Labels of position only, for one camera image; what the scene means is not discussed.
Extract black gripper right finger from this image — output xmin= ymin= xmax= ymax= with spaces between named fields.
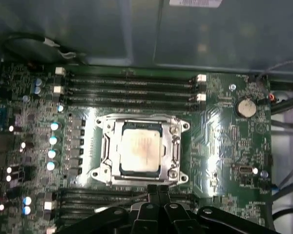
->
xmin=159 ymin=184 xmax=281 ymax=234

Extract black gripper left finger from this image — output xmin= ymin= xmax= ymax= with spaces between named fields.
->
xmin=70 ymin=184 xmax=162 ymax=234

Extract thin wire locking lever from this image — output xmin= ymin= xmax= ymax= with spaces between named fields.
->
xmin=108 ymin=177 xmax=184 ymax=187
xmin=95 ymin=113 xmax=182 ymax=123

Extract silver square CPU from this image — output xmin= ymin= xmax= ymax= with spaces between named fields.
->
xmin=119 ymin=121 xmax=163 ymax=175

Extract metal socket cover frame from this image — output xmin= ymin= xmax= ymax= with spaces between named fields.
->
xmin=113 ymin=118 xmax=173 ymax=180

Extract RAM slot white clips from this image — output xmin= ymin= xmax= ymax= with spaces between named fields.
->
xmin=42 ymin=197 xmax=149 ymax=208
xmin=55 ymin=66 xmax=208 ymax=85

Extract CPU socket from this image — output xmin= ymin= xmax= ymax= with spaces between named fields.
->
xmin=90 ymin=113 xmax=191 ymax=187

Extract green motherboard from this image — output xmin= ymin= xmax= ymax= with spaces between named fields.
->
xmin=0 ymin=62 xmax=274 ymax=234

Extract silver coin cell battery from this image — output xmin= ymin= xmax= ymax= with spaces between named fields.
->
xmin=234 ymin=96 xmax=258 ymax=119

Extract open black PC case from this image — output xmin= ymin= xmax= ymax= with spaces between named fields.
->
xmin=0 ymin=0 xmax=293 ymax=234

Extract black round plastic part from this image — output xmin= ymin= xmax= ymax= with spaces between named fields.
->
xmin=1 ymin=33 xmax=64 ymax=65

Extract grey braided wire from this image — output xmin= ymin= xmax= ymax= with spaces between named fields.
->
xmin=257 ymin=58 xmax=293 ymax=78

